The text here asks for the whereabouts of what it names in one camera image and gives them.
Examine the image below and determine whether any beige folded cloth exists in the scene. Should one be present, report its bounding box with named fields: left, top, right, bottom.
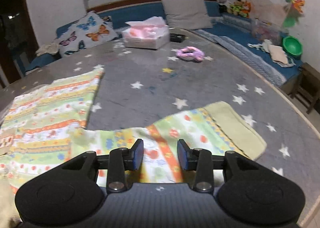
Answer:
left=262, top=39, right=296, bottom=68

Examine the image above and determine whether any black small box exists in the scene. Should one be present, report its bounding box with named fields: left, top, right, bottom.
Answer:
left=170, top=33, right=185, bottom=43

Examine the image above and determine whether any blue sofa bench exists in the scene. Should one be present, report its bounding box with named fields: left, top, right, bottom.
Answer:
left=24, top=0, right=304, bottom=88

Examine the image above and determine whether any pink tissue box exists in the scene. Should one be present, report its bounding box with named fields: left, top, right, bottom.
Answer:
left=121, top=16, right=170, bottom=50

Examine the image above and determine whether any colourful pinwheel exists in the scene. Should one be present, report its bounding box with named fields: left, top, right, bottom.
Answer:
left=282, top=0, right=305, bottom=28

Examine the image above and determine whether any pink scrunchie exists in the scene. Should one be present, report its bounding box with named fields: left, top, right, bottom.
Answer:
left=176, top=47, right=204, bottom=62

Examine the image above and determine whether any grey plain pillow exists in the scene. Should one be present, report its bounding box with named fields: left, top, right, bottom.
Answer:
left=162, top=0, right=213, bottom=30

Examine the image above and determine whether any colourful striped children's garment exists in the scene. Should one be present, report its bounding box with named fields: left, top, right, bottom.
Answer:
left=1, top=69, right=267, bottom=192

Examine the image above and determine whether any green plastic bowl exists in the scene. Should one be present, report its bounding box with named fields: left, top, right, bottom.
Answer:
left=282, top=36, right=303, bottom=60

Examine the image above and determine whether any wooden stool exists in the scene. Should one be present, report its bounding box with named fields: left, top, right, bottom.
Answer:
left=290, top=63, right=319, bottom=114

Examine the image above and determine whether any clear plastic storage box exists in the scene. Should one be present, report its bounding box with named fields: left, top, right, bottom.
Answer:
left=251, top=19, right=286, bottom=45

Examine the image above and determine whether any yellow-vested teddy bear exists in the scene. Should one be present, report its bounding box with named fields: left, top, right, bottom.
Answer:
left=230, top=0, right=245, bottom=16

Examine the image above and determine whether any beige cloth on sofa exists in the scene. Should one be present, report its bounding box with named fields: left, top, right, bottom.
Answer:
left=35, top=42, right=59, bottom=57

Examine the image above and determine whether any panda plush toy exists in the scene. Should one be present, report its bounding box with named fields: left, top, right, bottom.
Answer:
left=217, top=0, right=231, bottom=13

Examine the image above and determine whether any butterfly print pillow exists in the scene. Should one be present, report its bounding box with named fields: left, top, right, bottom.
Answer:
left=57, top=11, right=118, bottom=57

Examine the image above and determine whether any orange plush toy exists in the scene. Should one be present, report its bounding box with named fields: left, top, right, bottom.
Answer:
left=239, top=0, right=252, bottom=18

